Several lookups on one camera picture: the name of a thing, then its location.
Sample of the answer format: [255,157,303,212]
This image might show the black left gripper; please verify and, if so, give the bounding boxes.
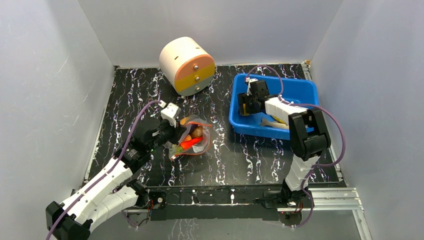
[148,117,187,153]

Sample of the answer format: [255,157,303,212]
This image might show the orange toy lemon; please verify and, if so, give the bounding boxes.
[179,117,191,126]

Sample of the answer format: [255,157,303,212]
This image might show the clear orange-zip bag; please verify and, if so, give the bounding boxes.
[168,114,212,161]

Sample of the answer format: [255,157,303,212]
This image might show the yellow toy pear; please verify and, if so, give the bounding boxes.
[240,103,249,116]

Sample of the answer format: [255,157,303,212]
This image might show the orange-red toy peach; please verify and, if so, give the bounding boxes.
[183,134,192,142]

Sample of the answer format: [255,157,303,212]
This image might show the white toy onion half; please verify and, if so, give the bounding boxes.
[190,125,203,139]

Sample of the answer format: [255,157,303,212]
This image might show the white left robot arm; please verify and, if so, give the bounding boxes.
[45,119,187,240]

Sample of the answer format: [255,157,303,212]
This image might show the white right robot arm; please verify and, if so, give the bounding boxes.
[237,77,331,207]

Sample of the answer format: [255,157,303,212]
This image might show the grey toy fish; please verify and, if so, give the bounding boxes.
[260,117,289,130]

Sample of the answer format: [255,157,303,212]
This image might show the yellow toy banana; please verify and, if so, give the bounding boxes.
[272,115,287,125]

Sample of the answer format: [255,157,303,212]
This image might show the blue plastic bin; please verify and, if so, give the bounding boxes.
[228,73,319,140]

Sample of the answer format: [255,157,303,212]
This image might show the cylindrical wooden drawer box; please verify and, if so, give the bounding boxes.
[159,36,216,97]

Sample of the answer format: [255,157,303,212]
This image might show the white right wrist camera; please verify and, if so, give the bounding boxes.
[244,77,258,87]

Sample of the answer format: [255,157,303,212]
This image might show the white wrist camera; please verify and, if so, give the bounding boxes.
[244,77,258,87]
[159,100,181,128]

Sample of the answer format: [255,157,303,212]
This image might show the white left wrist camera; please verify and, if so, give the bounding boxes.
[159,100,181,128]

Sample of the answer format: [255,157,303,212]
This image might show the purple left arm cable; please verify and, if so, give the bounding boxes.
[44,99,163,240]

